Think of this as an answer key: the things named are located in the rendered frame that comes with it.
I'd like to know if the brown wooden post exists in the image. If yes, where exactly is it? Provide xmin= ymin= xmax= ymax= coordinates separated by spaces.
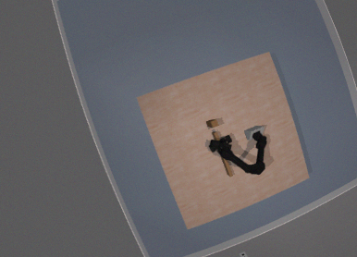
xmin=206 ymin=119 xmax=219 ymax=128

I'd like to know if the brown wooden board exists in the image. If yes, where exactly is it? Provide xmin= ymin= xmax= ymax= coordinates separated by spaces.
xmin=212 ymin=131 xmax=233 ymax=177

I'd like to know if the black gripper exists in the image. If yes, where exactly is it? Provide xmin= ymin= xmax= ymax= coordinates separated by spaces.
xmin=209 ymin=135 xmax=232 ymax=153

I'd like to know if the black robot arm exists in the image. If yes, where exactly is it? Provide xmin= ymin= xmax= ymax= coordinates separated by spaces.
xmin=210 ymin=131 xmax=266 ymax=175

